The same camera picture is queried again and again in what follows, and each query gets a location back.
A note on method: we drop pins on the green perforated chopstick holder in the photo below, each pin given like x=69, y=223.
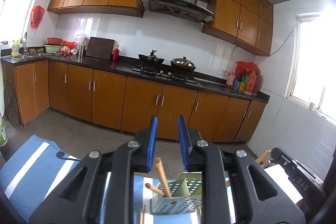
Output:
x=170, y=207

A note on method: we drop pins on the black kitchen countertop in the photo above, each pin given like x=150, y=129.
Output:
x=126, y=65

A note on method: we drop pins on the blue white striped tablecloth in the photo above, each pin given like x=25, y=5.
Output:
x=31, y=174

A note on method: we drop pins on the window with white mug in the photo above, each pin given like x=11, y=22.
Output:
x=312, y=61

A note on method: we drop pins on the crumpled red plastic bag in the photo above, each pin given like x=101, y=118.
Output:
x=68, y=45

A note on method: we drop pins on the dark wooden cutting board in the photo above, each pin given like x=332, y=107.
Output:
x=99, y=47

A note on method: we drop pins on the white plastic bag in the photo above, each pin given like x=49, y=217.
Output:
x=80, y=38

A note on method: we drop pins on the white mug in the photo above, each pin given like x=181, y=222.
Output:
x=312, y=107

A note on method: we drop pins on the green basin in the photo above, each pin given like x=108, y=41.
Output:
x=52, y=48

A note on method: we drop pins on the dark round woven tray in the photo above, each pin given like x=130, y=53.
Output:
x=11, y=108

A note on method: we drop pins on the red bottle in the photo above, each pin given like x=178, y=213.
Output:
x=115, y=54

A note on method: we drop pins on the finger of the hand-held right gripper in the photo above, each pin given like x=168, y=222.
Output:
x=281, y=158

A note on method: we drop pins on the red basin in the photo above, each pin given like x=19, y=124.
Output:
x=54, y=40

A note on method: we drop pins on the black gas stove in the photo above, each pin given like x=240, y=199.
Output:
x=162, y=74

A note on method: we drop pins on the pot with metal lid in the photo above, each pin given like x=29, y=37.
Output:
x=183, y=63

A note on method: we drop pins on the red bag behind condiments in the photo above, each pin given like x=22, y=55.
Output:
x=246, y=66

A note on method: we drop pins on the steel faucet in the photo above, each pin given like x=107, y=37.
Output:
x=25, y=43

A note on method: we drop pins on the group of condiment bottles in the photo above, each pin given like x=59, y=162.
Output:
x=249, y=82

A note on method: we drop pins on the wall power socket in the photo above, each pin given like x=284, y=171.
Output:
x=224, y=72

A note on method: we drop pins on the wooden lower kitchen cabinets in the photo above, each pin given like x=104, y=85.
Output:
x=105, y=98

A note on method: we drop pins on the black wok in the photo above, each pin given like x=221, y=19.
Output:
x=151, y=59

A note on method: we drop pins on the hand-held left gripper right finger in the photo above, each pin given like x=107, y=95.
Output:
x=183, y=145

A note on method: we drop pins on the yellow detergent bottle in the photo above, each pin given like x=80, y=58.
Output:
x=15, y=49

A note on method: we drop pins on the green plastic bottle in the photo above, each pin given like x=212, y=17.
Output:
x=2, y=132

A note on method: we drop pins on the steel utensil cup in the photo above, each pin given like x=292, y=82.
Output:
x=82, y=50

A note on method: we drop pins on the steel kitchen sink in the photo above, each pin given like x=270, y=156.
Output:
x=39, y=55

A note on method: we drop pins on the small white bowl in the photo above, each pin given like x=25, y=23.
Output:
x=75, y=51

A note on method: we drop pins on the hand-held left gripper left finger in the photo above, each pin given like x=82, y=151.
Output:
x=151, y=145

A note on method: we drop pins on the hanging red plastic bag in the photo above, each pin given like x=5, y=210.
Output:
x=37, y=16

